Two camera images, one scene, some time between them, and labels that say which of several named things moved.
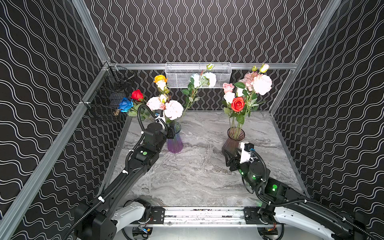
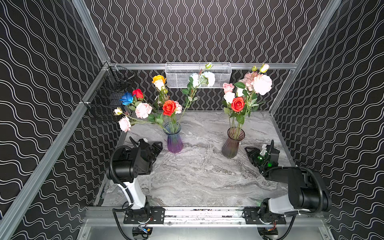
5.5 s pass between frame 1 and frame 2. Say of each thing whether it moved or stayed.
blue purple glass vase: stayed
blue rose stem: moved
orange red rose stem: stayed
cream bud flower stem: moved
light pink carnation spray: moved
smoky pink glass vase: stayed
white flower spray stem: stayed
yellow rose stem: stayed
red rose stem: stayed
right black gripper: moved
